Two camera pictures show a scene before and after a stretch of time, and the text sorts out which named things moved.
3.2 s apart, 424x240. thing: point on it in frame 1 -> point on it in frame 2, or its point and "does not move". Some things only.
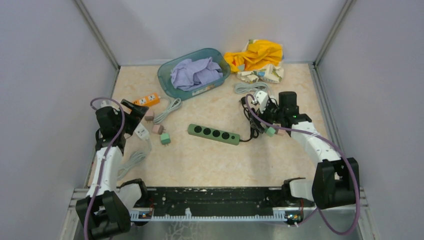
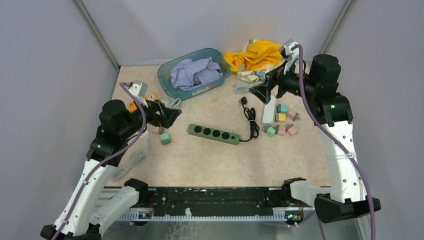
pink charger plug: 281,132 does not move
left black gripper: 136,114 -> 170,114
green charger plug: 270,131 does not move
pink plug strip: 158,129 does not move
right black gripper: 271,105 -> 263,91
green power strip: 214,134 does not move
